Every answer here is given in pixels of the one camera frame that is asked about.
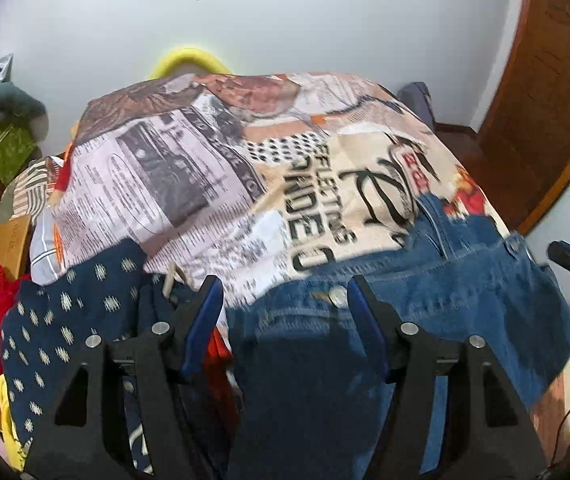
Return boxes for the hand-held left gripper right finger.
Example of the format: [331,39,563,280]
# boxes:
[347,275,548,480]

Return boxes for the newspaper print blanket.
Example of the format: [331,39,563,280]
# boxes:
[30,72,570,441]

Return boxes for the brown wooden door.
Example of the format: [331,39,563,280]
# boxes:
[477,0,570,233]

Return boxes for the navy dotted cloth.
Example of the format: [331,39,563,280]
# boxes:
[1,237,238,480]

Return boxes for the grey plush pillow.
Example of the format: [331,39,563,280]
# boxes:
[0,82,48,143]

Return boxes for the dark grey backpack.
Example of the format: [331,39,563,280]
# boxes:
[397,81,436,132]

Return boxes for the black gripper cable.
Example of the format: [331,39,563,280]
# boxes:
[549,394,570,467]

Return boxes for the green patterned bag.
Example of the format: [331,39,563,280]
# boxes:
[0,122,38,213]

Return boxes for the yellow curved headboard cushion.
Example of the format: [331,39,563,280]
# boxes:
[149,46,233,80]

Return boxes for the striped beige cloth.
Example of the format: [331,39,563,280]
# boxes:
[0,157,66,226]

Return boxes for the yellow plush toy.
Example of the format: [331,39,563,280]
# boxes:
[0,375,30,472]

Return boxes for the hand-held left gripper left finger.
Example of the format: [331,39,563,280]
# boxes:
[25,275,230,480]

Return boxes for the blue denim jacket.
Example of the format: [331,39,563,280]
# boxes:
[225,192,570,480]

